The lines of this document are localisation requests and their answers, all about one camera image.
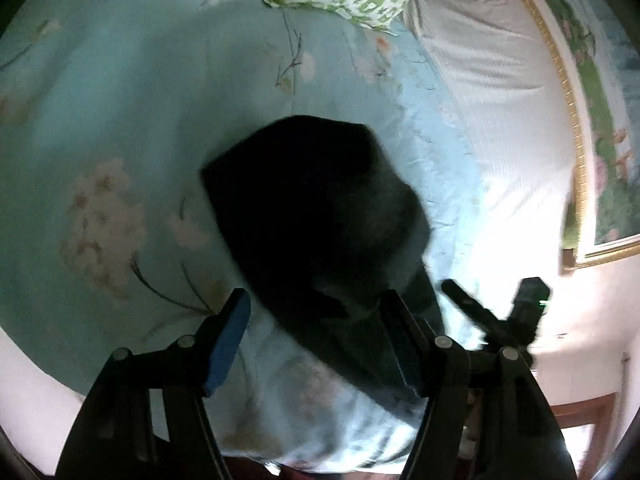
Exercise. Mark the black pants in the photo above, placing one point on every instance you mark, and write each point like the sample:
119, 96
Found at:
310, 200

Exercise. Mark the white striped bed sheet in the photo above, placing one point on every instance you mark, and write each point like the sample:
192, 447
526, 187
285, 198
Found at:
500, 110

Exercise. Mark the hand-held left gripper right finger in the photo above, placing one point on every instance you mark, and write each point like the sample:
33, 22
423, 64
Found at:
400, 345

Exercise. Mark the blue floral bedsheet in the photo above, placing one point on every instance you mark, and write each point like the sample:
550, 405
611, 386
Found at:
125, 85

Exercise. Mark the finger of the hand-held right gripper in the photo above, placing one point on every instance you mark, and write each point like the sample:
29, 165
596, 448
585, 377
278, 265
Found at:
467, 305

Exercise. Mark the gold framed painting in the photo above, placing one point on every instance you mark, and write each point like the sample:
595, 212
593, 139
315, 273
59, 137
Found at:
607, 135

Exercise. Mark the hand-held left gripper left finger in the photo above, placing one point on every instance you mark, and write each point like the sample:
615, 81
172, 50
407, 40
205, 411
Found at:
229, 345

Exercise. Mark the wooden furniture frame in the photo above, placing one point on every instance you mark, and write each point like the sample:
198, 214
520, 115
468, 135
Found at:
595, 410

